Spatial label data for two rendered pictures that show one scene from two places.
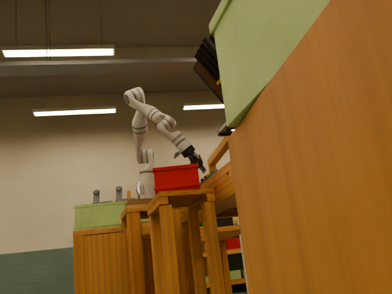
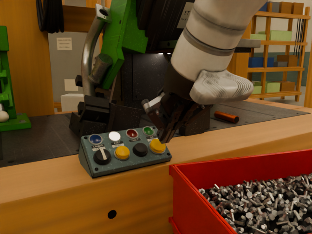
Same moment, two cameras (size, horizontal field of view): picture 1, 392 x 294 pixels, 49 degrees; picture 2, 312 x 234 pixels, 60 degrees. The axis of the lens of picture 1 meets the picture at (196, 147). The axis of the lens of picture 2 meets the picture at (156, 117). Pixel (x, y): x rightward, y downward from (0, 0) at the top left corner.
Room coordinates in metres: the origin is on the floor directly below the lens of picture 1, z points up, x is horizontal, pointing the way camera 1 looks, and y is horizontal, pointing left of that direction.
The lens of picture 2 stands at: (2.37, 0.41, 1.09)
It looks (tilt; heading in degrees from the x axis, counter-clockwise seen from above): 13 degrees down; 257
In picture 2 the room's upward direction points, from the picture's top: straight up
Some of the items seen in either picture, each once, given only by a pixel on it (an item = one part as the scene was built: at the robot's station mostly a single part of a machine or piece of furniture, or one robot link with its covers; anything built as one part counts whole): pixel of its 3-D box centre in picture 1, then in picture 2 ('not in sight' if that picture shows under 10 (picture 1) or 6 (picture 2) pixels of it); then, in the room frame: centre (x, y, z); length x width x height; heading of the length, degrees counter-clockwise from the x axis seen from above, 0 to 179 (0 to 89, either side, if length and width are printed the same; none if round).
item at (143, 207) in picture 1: (149, 211); not in sight; (2.64, 0.33, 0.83); 0.32 x 0.32 x 0.04; 18
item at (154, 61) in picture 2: not in sight; (151, 62); (2.17, -0.57, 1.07); 0.30 x 0.18 x 0.34; 17
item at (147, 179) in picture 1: (147, 187); not in sight; (2.64, 0.33, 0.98); 0.09 x 0.09 x 0.17; 20
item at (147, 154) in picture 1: (146, 162); not in sight; (2.64, 0.32, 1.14); 0.09 x 0.09 x 0.17; 2
